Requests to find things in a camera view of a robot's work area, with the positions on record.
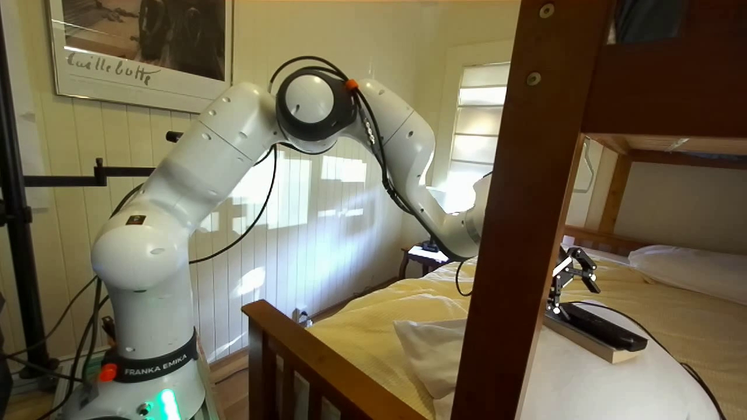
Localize black tripod stand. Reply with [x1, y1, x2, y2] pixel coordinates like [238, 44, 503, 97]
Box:
[0, 14, 185, 384]

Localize flat white pillow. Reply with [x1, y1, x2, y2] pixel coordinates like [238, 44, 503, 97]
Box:
[625, 243, 747, 308]

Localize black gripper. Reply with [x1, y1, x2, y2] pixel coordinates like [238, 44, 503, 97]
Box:
[544, 245, 602, 320]

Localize dark blue fabric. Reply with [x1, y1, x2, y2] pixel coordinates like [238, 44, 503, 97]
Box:
[615, 0, 691, 46]

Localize white framed poster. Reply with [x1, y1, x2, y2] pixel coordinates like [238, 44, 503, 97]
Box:
[45, 0, 237, 117]

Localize large white pillow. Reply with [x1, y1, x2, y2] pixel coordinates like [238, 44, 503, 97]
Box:
[393, 315, 726, 420]

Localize black base cables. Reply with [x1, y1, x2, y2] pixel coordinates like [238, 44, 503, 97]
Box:
[0, 272, 113, 420]

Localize yellow striped bed sheet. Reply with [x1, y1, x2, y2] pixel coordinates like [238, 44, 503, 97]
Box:
[306, 245, 747, 420]

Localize dark nightstand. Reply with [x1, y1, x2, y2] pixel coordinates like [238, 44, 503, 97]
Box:
[400, 243, 456, 280]

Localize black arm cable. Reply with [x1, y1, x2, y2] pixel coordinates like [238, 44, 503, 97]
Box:
[266, 53, 477, 298]

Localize white window blind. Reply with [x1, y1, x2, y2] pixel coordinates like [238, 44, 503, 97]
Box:
[445, 60, 515, 217]

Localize wooden bunk bed frame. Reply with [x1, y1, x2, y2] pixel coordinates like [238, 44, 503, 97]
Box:
[241, 0, 747, 420]

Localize black remote control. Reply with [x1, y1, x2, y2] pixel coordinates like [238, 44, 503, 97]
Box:
[560, 300, 651, 354]

